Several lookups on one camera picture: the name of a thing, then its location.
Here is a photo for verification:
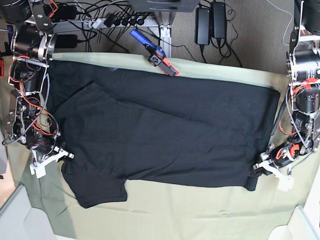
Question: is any white bin left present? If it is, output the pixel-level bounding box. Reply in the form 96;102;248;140
0;185;56;240

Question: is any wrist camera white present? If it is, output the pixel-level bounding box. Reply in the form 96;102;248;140
29;163;47;179
277;178;295;192

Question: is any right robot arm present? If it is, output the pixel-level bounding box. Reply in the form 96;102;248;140
0;0;74;168

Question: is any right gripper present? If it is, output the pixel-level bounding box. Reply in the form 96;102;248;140
31;146;75;168

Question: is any light green table cloth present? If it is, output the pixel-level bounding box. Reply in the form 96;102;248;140
0;51;320;240

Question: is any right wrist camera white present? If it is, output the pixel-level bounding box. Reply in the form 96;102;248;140
29;163;47;179

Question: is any black T-shirt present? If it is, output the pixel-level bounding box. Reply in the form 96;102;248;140
48;61;280;208

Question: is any aluminium frame post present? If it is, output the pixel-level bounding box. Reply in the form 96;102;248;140
154;11;176;58

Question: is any blue orange bar clamp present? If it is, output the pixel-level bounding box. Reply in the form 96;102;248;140
130;29;180;77

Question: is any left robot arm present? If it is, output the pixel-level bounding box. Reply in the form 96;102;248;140
249;0;320;182

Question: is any black power adapter left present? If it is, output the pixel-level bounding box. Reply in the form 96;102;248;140
55;34;78;49

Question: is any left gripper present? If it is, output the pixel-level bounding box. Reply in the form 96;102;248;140
248;152;290;179

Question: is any white bin right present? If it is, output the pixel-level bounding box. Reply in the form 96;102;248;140
268;205;320;240

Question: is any white cable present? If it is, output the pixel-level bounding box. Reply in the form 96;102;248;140
264;0;296;46

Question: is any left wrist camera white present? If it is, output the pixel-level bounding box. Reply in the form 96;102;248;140
277;178;295;192

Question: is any black power brick pair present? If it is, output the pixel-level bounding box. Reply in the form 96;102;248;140
194;1;227;47

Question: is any orange clamp jaw left edge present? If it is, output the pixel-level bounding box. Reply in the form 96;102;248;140
0;58;4;78

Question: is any white bin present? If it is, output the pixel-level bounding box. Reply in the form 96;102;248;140
268;205;320;240
0;185;56;240

